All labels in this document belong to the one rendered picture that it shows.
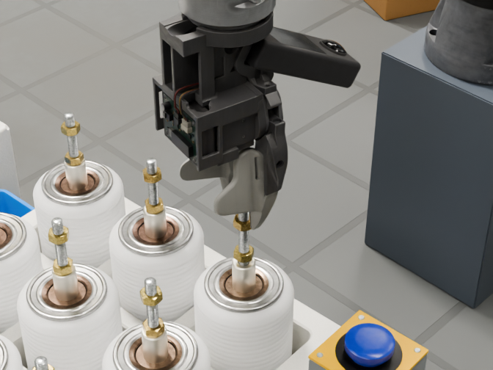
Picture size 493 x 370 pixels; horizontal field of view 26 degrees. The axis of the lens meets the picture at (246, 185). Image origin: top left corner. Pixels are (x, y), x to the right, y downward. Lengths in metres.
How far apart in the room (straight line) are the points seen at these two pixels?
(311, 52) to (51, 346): 0.37
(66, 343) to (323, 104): 0.82
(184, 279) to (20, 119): 0.70
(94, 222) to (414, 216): 0.43
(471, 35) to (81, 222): 0.47
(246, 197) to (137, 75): 0.91
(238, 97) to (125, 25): 1.10
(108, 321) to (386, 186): 0.49
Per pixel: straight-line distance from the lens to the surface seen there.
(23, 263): 1.07
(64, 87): 1.77
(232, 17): 0.80
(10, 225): 1.10
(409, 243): 1.39
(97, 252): 1.15
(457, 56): 1.23
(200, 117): 0.82
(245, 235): 0.97
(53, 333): 1.00
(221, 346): 1.02
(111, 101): 1.73
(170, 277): 1.06
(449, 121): 1.25
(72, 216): 1.12
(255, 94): 0.85
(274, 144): 0.87
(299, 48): 0.86
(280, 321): 1.01
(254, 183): 0.90
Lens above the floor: 0.95
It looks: 38 degrees down
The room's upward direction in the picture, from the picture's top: straight up
